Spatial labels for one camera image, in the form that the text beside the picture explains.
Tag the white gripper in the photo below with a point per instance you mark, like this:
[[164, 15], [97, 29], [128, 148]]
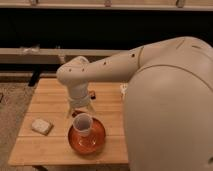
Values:
[[79, 99]]

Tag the white sponge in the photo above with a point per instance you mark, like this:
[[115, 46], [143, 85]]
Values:
[[41, 126]]

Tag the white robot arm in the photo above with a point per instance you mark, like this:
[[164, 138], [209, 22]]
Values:
[[168, 104]]

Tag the clear plastic cup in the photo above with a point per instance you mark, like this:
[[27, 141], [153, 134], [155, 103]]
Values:
[[82, 123]]

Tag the small dark brown object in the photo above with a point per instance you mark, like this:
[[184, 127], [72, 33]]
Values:
[[92, 94]]

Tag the white plastic bottle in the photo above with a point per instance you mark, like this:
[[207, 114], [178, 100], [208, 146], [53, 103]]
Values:
[[123, 89]]

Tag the wooden shelf rail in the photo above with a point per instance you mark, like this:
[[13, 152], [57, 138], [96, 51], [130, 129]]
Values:
[[47, 56]]

